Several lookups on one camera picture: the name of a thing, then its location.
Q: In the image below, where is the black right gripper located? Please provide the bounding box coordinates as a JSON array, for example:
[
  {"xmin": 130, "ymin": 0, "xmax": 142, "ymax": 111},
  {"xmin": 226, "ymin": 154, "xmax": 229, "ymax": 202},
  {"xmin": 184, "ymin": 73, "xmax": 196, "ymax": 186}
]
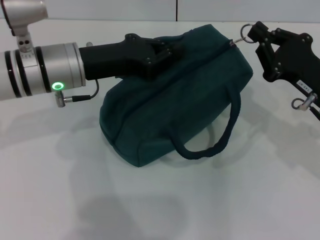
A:
[{"xmin": 248, "ymin": 21, "xmax": 320, "ymax": 97}]

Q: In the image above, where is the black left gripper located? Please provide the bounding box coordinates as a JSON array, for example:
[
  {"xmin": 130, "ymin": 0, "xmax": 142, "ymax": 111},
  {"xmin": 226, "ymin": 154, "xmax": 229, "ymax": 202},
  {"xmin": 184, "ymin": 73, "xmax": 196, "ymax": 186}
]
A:
[{"xmin": 79, "ymin": 33, "xmax": 187, "ymax": 82}]

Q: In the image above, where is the dark teal fabric bag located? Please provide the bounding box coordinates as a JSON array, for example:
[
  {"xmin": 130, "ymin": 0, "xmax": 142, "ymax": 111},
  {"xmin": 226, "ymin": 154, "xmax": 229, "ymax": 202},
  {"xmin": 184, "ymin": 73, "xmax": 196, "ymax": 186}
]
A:
[{"xmin": 98, "ymin": 24, "xmax": 254, "ymax": 169}]

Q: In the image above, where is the metal zipper pull ring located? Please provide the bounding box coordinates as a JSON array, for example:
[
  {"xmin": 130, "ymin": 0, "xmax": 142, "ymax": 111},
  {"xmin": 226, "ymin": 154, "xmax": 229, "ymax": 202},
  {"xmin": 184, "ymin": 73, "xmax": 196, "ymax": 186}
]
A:
[{"xmin": 229, "ymin": 23, "xmax": 254, "ymax": 48}]

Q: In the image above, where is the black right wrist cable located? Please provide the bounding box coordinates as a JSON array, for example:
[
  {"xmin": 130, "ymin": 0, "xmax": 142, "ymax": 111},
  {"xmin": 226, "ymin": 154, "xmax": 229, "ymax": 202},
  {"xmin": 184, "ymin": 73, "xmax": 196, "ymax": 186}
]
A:
[{"xmin": 290, "ymin": 91, "xmax": 320, "ymax": 118}]

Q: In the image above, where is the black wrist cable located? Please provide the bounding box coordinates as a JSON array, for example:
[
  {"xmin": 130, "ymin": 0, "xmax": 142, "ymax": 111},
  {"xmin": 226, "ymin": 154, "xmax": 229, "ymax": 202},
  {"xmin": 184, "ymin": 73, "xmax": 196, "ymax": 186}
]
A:
[
  {"xmin": 53, "ymin": 79, "xmax": 100, "ymax": 109},
  {"xmin": 290, "ymin": 91, "xmax": 320, "ymax": 118}
]

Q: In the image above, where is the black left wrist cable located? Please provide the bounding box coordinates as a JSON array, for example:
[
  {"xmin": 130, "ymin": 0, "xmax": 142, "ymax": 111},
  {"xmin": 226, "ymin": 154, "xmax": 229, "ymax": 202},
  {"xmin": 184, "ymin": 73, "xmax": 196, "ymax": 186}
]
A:
[{"xmin": 53, "ymin": 79, "xmax": 100, "ymax": 109}]

